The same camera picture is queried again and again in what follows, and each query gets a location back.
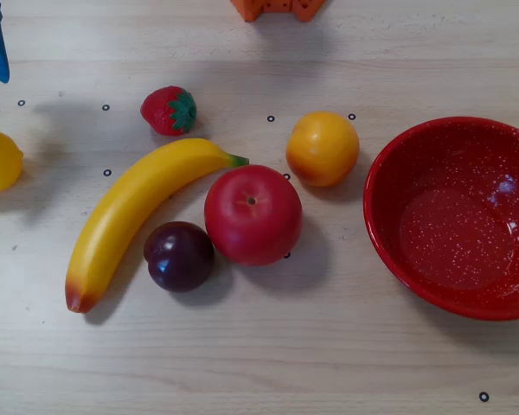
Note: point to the red speckled enamel bowl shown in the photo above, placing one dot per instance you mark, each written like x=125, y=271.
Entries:
x=454, y=233

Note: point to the orange yellow plastic peach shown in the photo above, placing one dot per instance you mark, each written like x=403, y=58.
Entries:
x=322, y=149

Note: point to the red plastic apple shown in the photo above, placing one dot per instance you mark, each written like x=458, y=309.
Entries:
x=253, y=220

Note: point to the dark purple plastic plum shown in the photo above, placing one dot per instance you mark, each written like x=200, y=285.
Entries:
x=179, y=259

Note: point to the red plastic strawberry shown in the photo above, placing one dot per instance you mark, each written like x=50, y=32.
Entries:
x=160, y=110

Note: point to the yellow plastic banana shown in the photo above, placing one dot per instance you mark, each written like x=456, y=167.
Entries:
x=125, y=207

